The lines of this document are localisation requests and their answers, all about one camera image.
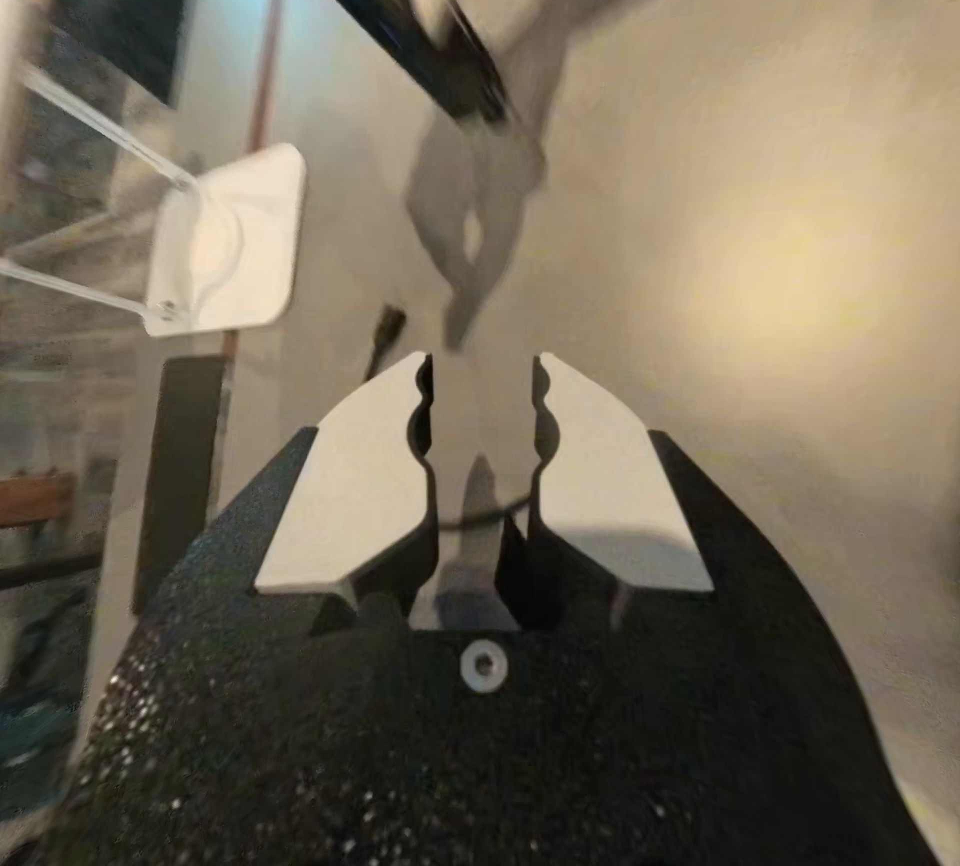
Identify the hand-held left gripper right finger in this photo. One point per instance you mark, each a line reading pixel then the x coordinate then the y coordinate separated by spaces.
pixel 615 498

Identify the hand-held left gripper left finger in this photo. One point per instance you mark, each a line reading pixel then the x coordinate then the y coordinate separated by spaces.
pixel 352 498

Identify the grey usb hub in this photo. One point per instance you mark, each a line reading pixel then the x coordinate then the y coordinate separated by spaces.
pixel 450 78

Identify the black rectangular pad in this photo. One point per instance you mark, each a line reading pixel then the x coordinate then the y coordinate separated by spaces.
pixel 180 468

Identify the white wooden document stand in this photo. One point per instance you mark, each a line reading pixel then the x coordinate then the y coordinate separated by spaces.
pixel 247 243

